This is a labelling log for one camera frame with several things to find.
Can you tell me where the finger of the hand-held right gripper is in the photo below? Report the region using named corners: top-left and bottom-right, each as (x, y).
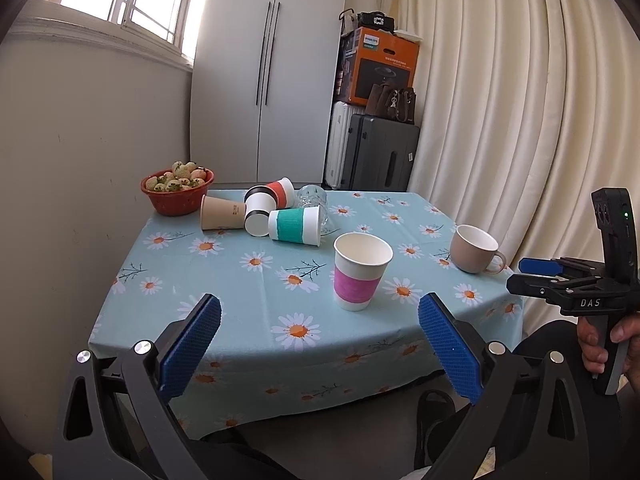
top-left (519, 257), bottom-right (603, 279)
top-left (506, 273), bottom-right (576, 306)

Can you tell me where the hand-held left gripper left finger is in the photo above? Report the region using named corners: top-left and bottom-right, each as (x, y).
top-left (50, 293), bottom-right (222, 480)

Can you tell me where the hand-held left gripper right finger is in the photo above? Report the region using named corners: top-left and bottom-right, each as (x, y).
top-left (418, 293), bottom-right (594, 480)

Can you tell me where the pink sleeve paper cup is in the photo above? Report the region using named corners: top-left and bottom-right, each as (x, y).
top-left (333, 232), bottom-right (394, 312)

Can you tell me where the brown kraft paper cup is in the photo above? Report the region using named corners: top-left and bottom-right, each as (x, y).
top-left (200, 195), bottom-right (248, 231)

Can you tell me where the black and white paper cup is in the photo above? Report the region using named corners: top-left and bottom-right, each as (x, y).
top-left (243, 193), bottom-right (279, 237)

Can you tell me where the green sleeve paper cup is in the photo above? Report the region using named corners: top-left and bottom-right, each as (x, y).
top-left (268, 206), bottom-right (322, 247)

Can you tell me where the red sleeve paper cup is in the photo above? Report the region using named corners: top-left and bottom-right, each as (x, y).
top-left (244, 177), bottom-right (296, 209)

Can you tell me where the person's right hand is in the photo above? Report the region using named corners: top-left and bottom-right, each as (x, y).
top-left (577, 310), bottom-right (640, 392)

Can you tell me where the person's dark trouser leg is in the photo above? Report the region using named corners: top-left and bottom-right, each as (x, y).
top-left (510, 317), bottom-right (588, 367)

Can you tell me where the beige ceramic mug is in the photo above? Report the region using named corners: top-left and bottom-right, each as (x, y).
top-left (449, 224), bottom-right (507, 275)

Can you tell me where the blue daisy print tablecloth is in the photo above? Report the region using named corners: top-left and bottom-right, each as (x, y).
top-left (89, 189), bottom-right (525, 441)

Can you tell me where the black slipper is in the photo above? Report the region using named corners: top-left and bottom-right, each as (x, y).
top-left (416, 389), bottom-right (472, 468)

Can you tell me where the red plastic colander bowl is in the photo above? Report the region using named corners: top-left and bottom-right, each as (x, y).
top-left (140, 167), bottom-right (215, 217)

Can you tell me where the pile of pale strawberries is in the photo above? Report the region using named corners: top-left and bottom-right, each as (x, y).
top-left (150, 161), bottom-right (207, 193)

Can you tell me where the cream curtain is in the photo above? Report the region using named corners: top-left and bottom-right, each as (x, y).
top-left (390, 0), bottom-right (640, 333)

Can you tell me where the clear glass mug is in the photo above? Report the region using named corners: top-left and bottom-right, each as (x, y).
top-left (297, 184), bottom-right (331, 236)

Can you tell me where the dark grey suitcase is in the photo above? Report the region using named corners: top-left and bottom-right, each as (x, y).
top-left (345, 114), bottom-right (421, 192)

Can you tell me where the brown leather handbag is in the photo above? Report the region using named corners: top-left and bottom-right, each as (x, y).
top-left (365, 82), bottom-right (417, 125)

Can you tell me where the white ribbed suitcase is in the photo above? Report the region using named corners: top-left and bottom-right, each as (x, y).
top-left (324, 101), bottom-right (368, 190)

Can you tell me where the orange cardboard box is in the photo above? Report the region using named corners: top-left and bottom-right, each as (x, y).
top-left (336, 28), bottom-right (420, 107)

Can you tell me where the white wardrobe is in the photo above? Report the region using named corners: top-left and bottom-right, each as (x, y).
top-left (189, 0), bottom-right (351, 189)

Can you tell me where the black camera bag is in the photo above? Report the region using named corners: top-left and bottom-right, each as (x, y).
top-left (357, 11), bottom-right (396, 32)

